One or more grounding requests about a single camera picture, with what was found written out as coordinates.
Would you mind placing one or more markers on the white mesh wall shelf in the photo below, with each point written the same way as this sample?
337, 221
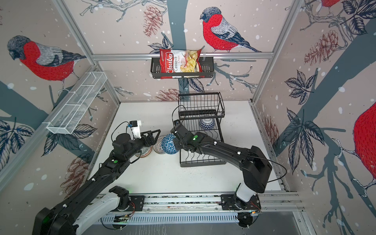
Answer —
79, 100

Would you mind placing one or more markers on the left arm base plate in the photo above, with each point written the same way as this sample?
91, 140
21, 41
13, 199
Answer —
131, 203

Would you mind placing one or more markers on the black two-tier dish rack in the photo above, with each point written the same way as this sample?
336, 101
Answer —
201, 112

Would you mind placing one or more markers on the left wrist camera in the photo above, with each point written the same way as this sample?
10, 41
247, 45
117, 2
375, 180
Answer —
135, 126

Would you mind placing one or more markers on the blue geometric patterned bowl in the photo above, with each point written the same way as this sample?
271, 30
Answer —
168, 145

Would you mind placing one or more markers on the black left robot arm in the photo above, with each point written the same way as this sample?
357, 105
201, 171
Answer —
75, 214

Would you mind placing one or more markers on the red cassava chips bag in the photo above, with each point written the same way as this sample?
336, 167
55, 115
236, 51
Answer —
179, 61

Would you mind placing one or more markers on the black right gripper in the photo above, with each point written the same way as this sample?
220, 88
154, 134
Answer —
176, 145

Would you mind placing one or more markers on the white brown patterned bowl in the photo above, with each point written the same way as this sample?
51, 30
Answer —
158, 146

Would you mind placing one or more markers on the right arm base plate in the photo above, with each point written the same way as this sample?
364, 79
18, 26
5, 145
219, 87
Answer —
231, 202

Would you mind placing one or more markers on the grey green patterned bowl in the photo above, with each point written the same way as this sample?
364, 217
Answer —
145, 151

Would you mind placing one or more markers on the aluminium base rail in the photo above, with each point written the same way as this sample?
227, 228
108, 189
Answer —
270, 201

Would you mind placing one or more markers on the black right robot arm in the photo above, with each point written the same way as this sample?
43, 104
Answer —
253, 164

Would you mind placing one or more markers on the black wall basket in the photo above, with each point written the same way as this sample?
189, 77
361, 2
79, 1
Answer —
206, 63

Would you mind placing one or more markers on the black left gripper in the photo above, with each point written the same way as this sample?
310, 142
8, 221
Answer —
152, 141

